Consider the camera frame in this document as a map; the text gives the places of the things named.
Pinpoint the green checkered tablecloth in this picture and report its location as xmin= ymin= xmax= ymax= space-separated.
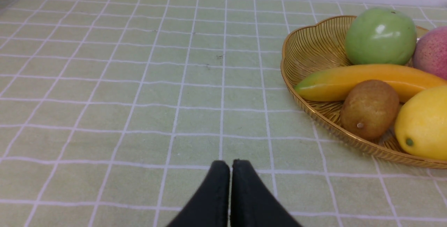
xmin=0 ymin=0 xmax=446 ymax=227

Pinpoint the yellow lemon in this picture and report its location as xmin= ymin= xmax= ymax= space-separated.
xmin=394 ymin=86 xmax=447 ymax=161

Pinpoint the brown kiwi fruit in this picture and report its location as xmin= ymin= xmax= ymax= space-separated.
xmin=340 ymin=80 xmax=400 ymax=140

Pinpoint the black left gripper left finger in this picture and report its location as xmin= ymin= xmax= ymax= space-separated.
xmin=168 ymin=161 xmax=230 ymax=227

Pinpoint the yellow banana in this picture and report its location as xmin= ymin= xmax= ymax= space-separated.
xmin=294 ymin=64 xmax=446 ymax=103

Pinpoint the yellow wire fruit basket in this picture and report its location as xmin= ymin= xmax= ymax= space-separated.
xmin=280 ymin=15 xmax=446 ymax=169

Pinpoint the green apple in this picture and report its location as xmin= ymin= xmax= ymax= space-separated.
xmin=344 ymin=7 xmax=418 ymax=66

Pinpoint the pink peach with leaf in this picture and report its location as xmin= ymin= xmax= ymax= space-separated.
xmin=412 ymin=26 xmax=447 ymax=80

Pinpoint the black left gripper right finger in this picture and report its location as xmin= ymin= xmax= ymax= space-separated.
xmin=230 ymin=160 xmax=301 ymax=227

